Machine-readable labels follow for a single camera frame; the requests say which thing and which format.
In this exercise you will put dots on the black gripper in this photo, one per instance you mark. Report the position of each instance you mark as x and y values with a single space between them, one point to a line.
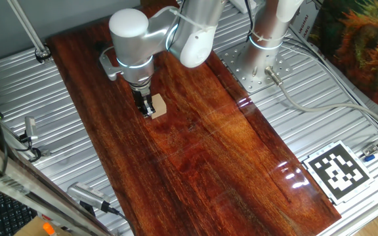
141 93

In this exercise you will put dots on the small light wooden block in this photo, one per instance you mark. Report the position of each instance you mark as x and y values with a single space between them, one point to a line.
159 106

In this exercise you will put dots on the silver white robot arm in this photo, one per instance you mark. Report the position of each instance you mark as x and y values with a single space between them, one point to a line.
133 42

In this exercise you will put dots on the dark red wooden board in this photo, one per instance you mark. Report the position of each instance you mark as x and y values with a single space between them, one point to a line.
192 147

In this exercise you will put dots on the white pole with black foot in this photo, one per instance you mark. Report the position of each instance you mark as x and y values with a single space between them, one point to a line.
28 29

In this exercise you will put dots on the orange capped marker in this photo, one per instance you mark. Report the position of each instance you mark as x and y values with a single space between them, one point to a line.
48 228

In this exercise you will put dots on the brown cardboard box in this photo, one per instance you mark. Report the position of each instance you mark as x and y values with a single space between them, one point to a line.
33 229

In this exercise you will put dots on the black keyboard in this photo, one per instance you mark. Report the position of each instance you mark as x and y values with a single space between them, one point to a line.
8 214

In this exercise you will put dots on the white printed carton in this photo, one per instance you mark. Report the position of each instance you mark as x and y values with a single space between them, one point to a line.
304 23

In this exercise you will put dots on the black white fiducial marker board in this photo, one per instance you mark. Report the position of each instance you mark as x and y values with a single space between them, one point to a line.
338 172

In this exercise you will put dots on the colourful painted cloth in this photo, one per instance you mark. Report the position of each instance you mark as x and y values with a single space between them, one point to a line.
363 49

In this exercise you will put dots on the small blue clip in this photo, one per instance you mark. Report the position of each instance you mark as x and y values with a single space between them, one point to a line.
369 158

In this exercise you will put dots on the silver perforated base plate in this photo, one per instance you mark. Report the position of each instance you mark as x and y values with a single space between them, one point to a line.
241 77

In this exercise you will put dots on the silver depth camera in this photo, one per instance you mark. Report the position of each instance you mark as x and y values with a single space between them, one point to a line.
87 195

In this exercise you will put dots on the small steel mounting bracket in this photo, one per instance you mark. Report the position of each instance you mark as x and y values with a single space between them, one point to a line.
45 152

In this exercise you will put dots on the metal clamp bracket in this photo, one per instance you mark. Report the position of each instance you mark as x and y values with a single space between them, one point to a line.
31 128

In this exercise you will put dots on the aluminium frame bar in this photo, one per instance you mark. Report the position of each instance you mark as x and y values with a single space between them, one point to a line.
28 193

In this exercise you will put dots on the silver corner bracket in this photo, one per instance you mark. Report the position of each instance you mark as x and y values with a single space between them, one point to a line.
369 150

